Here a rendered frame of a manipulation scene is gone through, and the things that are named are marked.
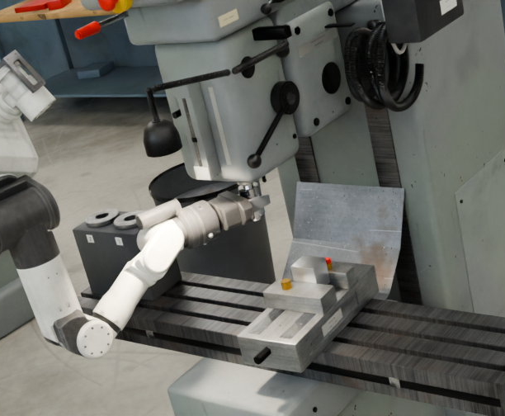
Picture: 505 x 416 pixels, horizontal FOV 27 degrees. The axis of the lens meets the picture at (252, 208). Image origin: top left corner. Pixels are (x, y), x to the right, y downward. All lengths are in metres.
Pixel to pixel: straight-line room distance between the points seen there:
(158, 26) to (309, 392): 0.83
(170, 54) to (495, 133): 0.99
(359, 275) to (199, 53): 0.63
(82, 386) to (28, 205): 2.38
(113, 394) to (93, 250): 1.60
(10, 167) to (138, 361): 2.40
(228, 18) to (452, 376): 0.82
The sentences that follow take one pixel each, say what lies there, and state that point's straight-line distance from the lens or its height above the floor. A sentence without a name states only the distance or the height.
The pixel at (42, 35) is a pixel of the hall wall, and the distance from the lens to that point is 9.30.
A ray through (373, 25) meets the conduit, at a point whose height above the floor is 1.54.
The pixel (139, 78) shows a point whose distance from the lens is 8.02.
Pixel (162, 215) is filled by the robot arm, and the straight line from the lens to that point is 2.18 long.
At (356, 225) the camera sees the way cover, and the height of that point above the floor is 1.02.
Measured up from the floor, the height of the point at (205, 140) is 1.42.
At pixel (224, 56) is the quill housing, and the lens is 2.06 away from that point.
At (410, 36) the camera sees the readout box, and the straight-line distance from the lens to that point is 2.15.
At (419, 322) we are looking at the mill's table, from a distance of 2.25.
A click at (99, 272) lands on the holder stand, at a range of 2.70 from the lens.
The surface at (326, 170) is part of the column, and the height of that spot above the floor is 1.14.
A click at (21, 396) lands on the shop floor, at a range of 4.42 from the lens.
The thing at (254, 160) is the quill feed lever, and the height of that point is 1.38.
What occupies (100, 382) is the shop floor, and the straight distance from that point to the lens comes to 4.32.
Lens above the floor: 2.06
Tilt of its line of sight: 22 degrees down
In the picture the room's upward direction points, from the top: 14 degrees counter-clockwise
